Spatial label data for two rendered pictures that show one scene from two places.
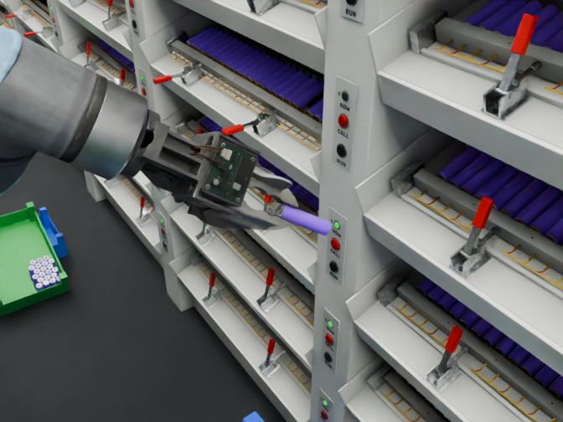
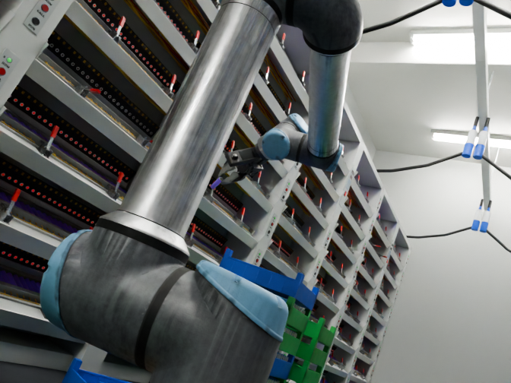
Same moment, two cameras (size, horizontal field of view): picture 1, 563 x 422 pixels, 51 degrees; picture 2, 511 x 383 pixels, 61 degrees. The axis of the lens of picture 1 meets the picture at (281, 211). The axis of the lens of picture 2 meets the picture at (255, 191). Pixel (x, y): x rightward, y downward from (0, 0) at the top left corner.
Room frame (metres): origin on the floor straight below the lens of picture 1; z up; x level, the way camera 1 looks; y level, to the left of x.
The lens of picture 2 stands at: (0.99, 1.47, 0.34)
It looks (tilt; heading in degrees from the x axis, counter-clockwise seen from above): 16 degrees up; 249
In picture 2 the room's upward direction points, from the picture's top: 24 degrees clockwise
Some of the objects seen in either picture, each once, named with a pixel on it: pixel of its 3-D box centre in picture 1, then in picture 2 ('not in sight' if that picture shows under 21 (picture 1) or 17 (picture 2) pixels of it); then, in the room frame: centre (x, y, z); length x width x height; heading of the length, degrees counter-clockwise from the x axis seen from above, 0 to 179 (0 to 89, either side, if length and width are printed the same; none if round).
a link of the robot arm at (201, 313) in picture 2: not in sight; (219, 334); (0.73, 0.87, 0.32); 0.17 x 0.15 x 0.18; 145
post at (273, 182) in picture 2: not in sight; (258, 213); (0.17, -0.56, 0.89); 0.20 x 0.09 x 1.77; 124
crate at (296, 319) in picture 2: not in sight; (260, 301); (0.29, 0.09, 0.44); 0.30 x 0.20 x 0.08; 128
